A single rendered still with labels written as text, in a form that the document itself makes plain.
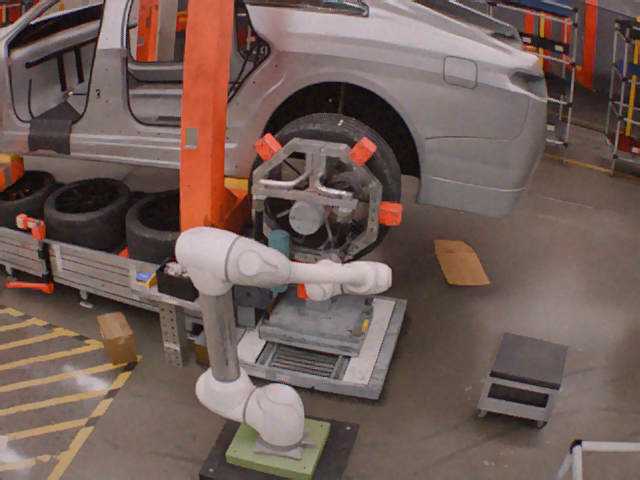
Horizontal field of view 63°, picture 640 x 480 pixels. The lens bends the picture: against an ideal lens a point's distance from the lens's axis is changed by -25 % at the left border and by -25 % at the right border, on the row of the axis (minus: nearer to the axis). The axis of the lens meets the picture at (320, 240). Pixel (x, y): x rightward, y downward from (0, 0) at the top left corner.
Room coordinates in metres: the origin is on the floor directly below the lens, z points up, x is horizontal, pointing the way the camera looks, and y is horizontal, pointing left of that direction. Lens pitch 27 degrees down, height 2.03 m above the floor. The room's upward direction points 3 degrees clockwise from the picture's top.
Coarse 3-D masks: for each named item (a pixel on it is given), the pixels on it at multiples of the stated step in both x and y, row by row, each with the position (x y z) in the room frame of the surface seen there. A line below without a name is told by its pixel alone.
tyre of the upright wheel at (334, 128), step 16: (288, 128) 2.72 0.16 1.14; (304, 128) 2.67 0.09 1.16; (320, 128) 2.66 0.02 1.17; (336, 128) 2.65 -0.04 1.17; (352, 128) 2.70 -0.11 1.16; (368, 128) 2.80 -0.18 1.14; (352, 144) 2.62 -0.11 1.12; (384, 144) 2.78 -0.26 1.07; (256, 160) 2.71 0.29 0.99; (368, 160) 2.60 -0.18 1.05; (384, 160) 2.63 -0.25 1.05; (384, 176) 2.59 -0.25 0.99; (400, 176) 2.77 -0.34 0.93; (384, 192) 2.59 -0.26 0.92; (400, 192) 2.73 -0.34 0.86; (384, 224) 2.59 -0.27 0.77
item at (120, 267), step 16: (0, 240) 3.03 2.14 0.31; (16, 240) 3.00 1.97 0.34; (32, 240) 2.95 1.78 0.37; (48, 240) 2.94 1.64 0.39; (0, 256) 3.03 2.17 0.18; (64, 256) 2.88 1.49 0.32; (80, 256) 2.85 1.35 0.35; (96, 256) 2.82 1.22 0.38; (112, 256) 2.82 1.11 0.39; (96, 272) 2.82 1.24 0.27; (112, 272) 2.80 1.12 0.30; (128, 272) 2.77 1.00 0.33
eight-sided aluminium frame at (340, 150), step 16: (288, 144) 2.59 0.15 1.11; (304, 144) 2.58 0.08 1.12; (320, 144) 2.58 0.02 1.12; (336, 144) 2.59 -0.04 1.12; (272, 160) 2.61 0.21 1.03; (352, 160) 2.54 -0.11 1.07; (256, 176) 2.62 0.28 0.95; (368, 176) 2.52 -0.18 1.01; (272, 224) 2.65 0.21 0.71; (368, 224) 2.52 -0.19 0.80; (368, 240) 2.51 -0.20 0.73; (304, 256) 2.57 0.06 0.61
